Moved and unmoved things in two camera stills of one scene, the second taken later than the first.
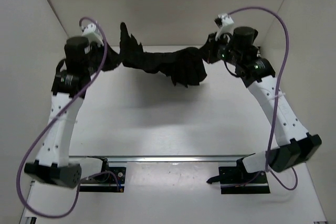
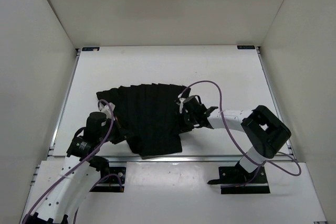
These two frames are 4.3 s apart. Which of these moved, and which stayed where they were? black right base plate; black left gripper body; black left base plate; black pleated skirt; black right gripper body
Moved: black right gripper body; black pleated skirt; black left gripper body
Stayed: black left base plate; black right base plate
